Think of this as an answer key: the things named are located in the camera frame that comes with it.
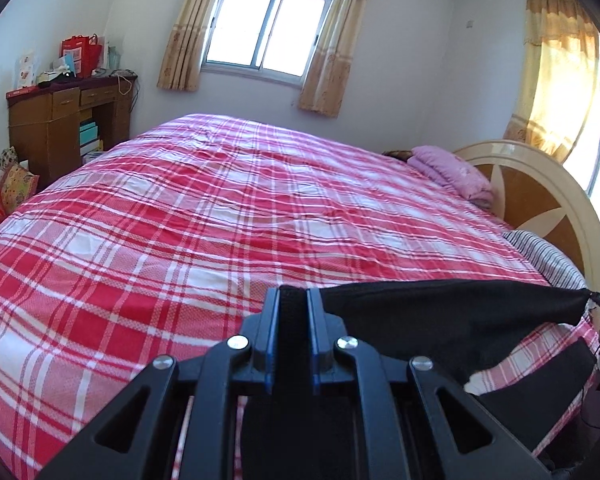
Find red plaid bed cover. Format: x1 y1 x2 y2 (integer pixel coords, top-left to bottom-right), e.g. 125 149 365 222
0 112 600 480

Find cream wooden headboard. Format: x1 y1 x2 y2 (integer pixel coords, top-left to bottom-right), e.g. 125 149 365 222
455 140 600 292

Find striped pillow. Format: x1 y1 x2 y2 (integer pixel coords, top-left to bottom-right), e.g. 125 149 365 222
503 230 586 289

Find black pants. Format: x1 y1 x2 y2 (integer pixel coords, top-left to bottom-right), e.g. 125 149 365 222
239 277 598 480

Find pink folded blanket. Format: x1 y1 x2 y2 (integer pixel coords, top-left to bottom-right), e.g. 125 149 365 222
407 145 494 209

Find red gift bag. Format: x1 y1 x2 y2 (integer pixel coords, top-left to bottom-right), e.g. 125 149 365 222
60 35 102 78

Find yellow side curtain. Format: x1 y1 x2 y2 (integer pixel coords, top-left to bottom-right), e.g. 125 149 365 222
504 0 600 162

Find beige right curtain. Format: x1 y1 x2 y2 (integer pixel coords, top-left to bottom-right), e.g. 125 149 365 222
298 0 368 118

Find window with metal frame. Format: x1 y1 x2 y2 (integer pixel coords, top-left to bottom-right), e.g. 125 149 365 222
204 0 332 84

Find beige curtain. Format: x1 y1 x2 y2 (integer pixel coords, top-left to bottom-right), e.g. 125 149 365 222
157 0 216 92
298 0 368 118

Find colourful bags on floor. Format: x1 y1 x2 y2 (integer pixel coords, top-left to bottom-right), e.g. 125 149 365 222
0 146 40 223

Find brown wooden desk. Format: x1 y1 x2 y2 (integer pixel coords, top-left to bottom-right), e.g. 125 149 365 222
6 73 137 190

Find beige left curtain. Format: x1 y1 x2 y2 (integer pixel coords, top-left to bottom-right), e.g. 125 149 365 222
157 0 216 92

